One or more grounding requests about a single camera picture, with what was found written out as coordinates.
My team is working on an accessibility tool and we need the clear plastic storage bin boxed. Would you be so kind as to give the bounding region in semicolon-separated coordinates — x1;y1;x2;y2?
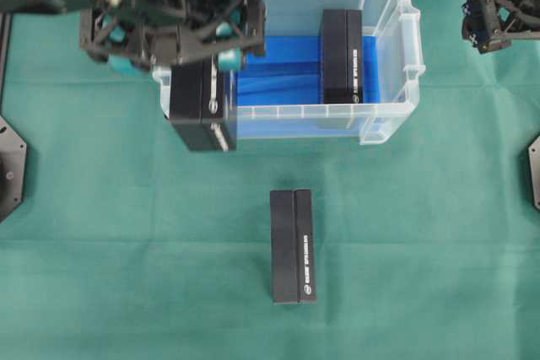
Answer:
151;0;424;146

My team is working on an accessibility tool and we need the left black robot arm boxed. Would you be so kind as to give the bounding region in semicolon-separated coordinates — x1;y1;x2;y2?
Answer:
1;0;266;72

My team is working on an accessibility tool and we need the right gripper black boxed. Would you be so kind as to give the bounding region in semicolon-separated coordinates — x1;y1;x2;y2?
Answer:
462;0;539;54

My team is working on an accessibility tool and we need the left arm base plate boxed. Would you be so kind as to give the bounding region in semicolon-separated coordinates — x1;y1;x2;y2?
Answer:
0;117;27;222

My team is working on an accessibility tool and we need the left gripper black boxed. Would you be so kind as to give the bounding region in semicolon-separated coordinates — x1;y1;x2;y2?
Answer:
79;0;266;74

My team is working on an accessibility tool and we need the black box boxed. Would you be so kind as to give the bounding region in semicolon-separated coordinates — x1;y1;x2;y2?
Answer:
169;59;237;153
320;9;364;105
269;189;317;304

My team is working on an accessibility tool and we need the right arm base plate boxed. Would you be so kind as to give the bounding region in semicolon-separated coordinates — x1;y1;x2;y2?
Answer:
528;136;540;210

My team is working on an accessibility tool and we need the blue cloth bin liner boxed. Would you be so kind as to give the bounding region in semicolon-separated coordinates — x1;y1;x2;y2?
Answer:
237;36;387;144

